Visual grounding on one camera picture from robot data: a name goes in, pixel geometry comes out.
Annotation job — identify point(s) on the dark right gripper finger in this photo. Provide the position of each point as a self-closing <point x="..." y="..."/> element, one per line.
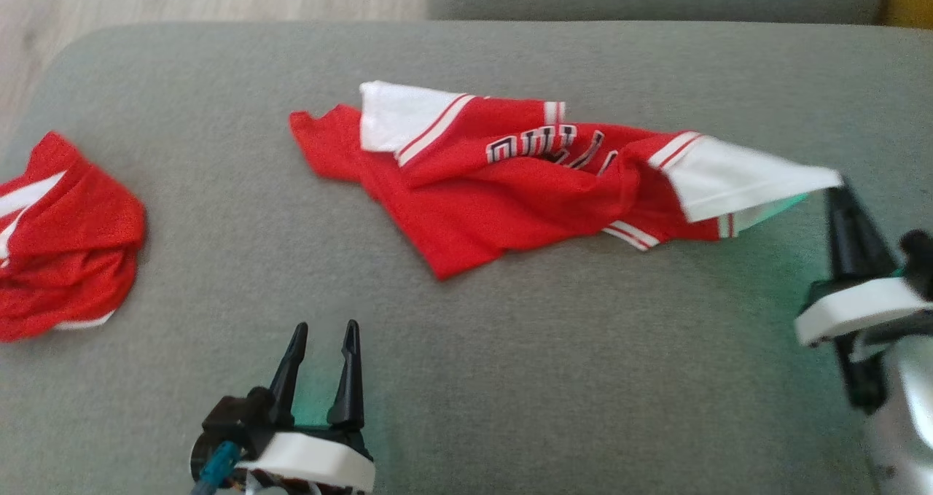
<point x="871" y="251"/>
<point x="840" y="240"/>

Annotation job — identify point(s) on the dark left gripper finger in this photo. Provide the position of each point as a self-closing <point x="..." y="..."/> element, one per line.
<point x="288" y="378"/>
<point x="350" y="386"/>

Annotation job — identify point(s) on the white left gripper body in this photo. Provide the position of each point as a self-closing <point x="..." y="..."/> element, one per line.
<point x="313" y="462"/>

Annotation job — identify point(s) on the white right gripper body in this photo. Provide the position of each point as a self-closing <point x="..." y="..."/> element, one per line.
<point x="856" y="309"/>

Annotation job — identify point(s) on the red and white jersey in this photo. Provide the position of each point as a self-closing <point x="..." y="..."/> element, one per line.
<point x="496" y="196"/>

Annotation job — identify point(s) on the red shorts with white stripes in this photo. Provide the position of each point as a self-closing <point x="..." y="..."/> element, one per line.
<point x="73" y="247"/>

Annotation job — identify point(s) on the grey sofa ottoman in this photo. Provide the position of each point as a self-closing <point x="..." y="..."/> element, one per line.
<point x="510" y="378"/>

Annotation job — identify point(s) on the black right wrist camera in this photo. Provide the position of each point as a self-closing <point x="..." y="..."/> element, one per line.
<point x="918" y="262"/>

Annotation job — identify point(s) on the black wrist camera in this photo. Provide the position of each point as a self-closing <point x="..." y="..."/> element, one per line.
<point x="918" y="262"/>
<point x="237" y="418"/>

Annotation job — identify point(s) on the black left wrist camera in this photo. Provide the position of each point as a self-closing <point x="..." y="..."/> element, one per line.
<point x="237" y="418"/>

